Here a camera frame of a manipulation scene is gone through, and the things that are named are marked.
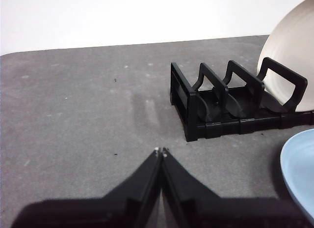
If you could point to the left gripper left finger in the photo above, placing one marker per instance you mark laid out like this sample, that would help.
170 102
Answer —
98 213

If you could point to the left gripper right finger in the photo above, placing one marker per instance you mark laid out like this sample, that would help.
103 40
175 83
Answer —
220 213

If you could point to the blue round plate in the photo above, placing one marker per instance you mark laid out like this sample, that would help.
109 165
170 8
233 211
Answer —
300 169

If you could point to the black plastic plate rack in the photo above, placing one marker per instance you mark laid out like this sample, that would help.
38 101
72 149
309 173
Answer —
220 129

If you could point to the white round plate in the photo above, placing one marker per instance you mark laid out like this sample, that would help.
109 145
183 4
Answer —
289 46

